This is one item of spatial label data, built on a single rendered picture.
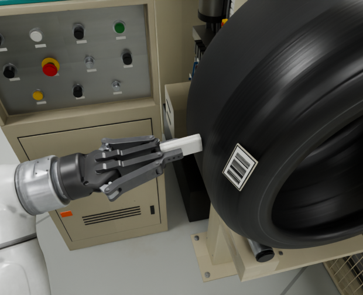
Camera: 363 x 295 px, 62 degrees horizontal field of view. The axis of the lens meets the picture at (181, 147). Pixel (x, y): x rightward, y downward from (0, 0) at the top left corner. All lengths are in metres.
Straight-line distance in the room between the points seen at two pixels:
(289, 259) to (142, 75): 0.74
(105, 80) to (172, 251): 1.03
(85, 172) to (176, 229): 1.33
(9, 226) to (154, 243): 1.29
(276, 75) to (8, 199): 0.42
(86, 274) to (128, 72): 1.10
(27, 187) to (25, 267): 0.12
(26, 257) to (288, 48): 0.48
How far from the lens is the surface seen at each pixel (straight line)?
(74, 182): 0.50
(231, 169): 0.44
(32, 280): 0.55
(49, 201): 0.51
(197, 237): 1.75
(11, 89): 1.14
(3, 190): 0.53
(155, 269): 1.70
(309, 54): 0.41
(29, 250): 0.55
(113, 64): 1.06
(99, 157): 0.51
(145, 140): 0.52
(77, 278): 1.76
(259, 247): 0.74
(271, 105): 0.40
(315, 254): 0.91
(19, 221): 0.54
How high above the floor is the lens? 1.56
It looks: 45 degrees down
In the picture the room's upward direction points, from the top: straight up
